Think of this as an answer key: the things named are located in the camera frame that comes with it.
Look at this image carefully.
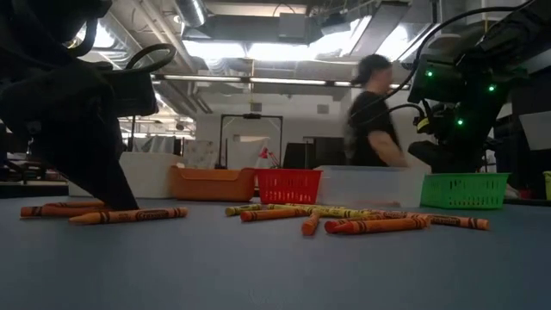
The grey ceiling air unit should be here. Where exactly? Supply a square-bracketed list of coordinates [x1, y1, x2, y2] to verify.
[277, 12, 312, 43]

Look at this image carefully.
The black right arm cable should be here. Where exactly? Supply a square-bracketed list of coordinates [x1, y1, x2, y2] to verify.
[350, 3, 529, 126]

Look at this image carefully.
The orange crayon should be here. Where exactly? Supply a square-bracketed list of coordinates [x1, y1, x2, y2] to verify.
[44, 200, 107, 209]
[300, 210, 322, 237]
[68, 207, 189, 226]
[378, 209, 491, 231]
[330, 216, 432, 236]
[239, 208, 312, 223]

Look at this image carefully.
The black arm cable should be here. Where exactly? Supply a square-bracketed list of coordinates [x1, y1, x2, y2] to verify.
[124, 42, 177, 74]
[350, 3, 529, 126]

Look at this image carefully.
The white plastic bin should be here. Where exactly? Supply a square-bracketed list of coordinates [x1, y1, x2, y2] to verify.
[68, 151, 187, 199]

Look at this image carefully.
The black frame stand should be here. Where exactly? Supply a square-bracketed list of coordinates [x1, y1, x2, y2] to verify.
[219, 113, 284, 170]

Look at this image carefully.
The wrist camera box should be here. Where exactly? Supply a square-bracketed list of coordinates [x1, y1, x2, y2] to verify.
[406, 53, 467, 104]
[102, 68, 160, 118]

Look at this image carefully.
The green plastic basket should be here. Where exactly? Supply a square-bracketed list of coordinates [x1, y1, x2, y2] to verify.
[420, 172, 511, 211]

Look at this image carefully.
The clear plastic bin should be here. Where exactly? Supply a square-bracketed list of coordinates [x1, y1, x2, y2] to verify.
[315, 164, 432, 209]

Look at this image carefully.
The red plastic basket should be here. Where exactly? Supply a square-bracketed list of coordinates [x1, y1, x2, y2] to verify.
[253, 167, 324, 206]

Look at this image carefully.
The orange plastic bin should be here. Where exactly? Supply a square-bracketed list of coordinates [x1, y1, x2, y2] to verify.
[169, 165, 258, 203]

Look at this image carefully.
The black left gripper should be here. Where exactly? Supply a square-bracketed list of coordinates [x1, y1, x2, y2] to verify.
[0, 59, 139, 212]

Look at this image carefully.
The person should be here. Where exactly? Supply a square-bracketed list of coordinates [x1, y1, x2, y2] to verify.
[343, 53, 410, 168]

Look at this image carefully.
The long ceiling light tube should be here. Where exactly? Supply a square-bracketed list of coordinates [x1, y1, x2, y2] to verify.
[151, 73, 410, 90]

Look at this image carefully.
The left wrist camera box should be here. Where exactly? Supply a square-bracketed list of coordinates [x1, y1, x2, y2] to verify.
[102, 68, 160, 118]

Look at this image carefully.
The red desk lamp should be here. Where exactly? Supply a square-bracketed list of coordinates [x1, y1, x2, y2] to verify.
[257, 146, 282, 170]

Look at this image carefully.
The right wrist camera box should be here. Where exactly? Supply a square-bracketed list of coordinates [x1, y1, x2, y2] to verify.
[406, 53, 467, 104]

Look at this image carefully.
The red-orange crayon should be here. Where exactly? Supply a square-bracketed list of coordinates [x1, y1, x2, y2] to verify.
[324, 214, 388, 234]
[20, 205, 107, 219]

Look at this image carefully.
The silver ventilation duct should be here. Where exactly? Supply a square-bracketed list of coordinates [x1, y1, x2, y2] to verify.
[174, 0, 208, 28]

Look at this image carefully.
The white panel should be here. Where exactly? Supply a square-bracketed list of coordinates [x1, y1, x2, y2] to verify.
[226, 135, 271, 170]

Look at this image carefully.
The black monitor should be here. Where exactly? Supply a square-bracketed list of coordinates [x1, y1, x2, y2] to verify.
[282, 136, 348, 170]

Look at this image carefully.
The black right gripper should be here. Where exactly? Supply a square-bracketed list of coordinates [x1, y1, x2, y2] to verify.
[407, 64, 517, 174]

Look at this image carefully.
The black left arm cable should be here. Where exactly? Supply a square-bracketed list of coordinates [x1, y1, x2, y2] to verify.
[124, 42, 177, 74]

